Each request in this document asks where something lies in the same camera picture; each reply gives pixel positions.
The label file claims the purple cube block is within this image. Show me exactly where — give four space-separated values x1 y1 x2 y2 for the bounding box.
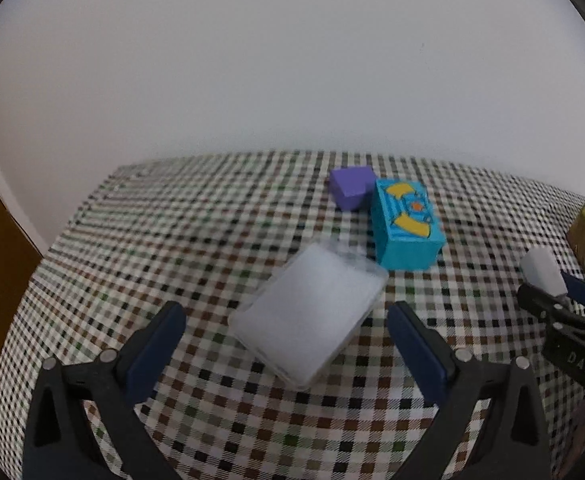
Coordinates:
329 166 376 211

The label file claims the turquoise toy brick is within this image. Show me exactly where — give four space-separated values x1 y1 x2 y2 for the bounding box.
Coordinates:
371 179 447 271

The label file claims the white power adapter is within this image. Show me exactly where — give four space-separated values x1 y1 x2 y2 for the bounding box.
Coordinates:
521 246 568 298

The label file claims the white translucent plastic case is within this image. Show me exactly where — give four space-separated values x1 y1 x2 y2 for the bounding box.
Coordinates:
228 238 389 391

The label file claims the checkered tablecloth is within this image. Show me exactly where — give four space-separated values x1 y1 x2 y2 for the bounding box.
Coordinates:
0 152 585 479

